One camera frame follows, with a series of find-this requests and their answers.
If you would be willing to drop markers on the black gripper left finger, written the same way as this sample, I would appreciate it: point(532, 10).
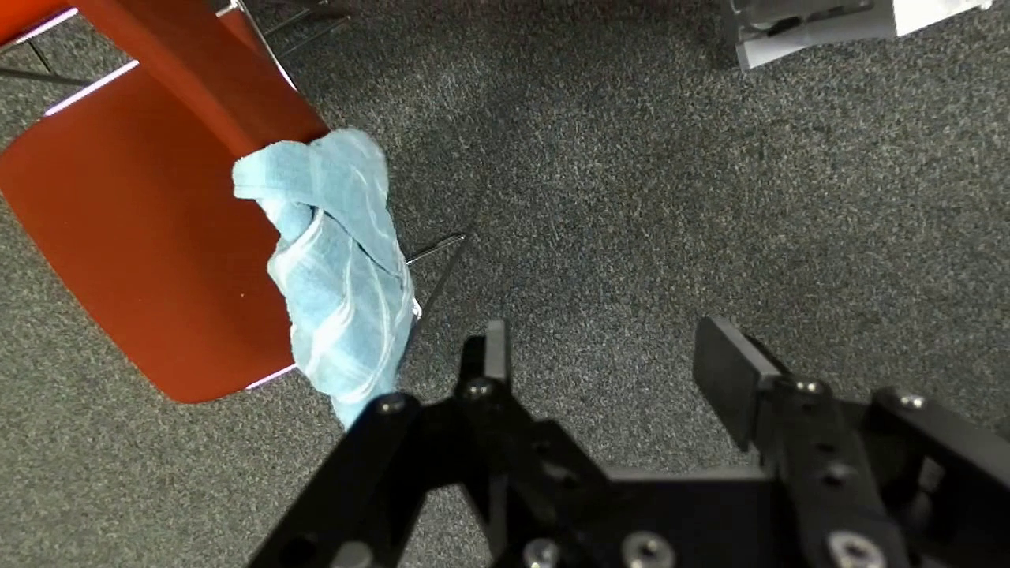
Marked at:
point(489, 367)

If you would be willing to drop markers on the red chair without cloth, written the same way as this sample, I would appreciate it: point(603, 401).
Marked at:
point(25, 18)

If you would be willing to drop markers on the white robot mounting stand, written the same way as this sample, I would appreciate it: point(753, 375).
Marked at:
point(810, 33)

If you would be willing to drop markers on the red chair holding cloth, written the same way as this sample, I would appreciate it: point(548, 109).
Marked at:
point(136, 240)

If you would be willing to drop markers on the light blue cloth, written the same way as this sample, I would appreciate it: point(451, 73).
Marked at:
point(335, 286)

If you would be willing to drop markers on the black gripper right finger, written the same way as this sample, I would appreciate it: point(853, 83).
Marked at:
point(730, 379)

